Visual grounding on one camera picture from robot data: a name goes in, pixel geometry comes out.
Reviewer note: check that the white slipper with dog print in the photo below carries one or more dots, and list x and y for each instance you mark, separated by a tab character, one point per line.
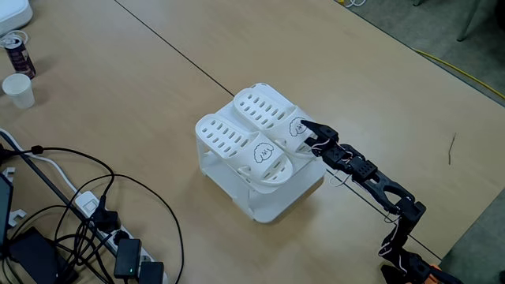
246	155
282	130

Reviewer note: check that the white plastic shoe rack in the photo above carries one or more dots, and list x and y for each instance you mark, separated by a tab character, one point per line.
276	197

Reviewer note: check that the small thin twig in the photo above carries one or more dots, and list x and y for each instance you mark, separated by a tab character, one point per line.
451	152

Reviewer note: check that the grey chair leg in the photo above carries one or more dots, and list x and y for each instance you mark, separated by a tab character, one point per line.
467	23

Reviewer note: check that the black power adapter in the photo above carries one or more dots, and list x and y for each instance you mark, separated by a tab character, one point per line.
152	273

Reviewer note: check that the black adapter with green light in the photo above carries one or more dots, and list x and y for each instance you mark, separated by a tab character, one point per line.
127	256

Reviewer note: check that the black plug charger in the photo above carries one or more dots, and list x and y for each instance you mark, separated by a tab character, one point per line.
104	219

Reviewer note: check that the white power strip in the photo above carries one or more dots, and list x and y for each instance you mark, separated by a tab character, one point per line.
90	205

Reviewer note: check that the white paper cup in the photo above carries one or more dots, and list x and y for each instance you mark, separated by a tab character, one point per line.
19	92

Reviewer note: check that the black flat case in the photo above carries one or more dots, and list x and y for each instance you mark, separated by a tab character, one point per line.
35	256

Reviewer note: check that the purple drink can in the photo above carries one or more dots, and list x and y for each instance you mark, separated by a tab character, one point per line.
21	59

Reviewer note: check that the black power brick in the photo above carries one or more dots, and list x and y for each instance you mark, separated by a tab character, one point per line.
2	154

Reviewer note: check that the dark laptop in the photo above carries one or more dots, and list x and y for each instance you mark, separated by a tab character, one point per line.
4	205

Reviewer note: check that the white box device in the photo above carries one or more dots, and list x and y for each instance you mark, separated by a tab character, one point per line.
12	16

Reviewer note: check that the white printed bracket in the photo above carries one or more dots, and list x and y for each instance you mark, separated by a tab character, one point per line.
16	216
8	173

